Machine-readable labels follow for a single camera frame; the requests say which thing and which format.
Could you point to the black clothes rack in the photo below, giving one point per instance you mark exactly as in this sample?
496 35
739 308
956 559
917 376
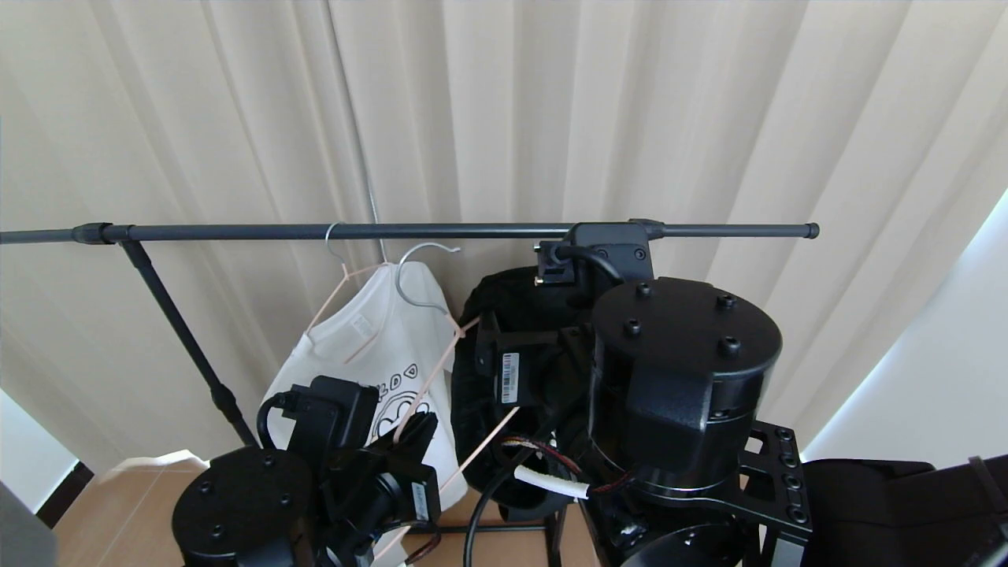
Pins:
236 232

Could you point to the beige curtain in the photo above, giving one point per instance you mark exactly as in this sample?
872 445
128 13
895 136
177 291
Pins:
551 94

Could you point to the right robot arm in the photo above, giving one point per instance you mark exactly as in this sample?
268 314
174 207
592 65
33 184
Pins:
677 378

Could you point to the pink clothes hanger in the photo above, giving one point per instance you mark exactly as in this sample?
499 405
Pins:
337 287
429 378

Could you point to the white garment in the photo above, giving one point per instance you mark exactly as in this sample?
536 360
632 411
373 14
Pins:
370 315

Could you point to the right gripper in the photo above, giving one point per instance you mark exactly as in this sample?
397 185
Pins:
543 362

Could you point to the black garment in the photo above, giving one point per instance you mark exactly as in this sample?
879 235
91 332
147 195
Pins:
504 299

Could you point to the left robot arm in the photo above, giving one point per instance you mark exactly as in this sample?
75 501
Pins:
236 504

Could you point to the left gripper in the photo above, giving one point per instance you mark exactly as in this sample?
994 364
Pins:
386 496

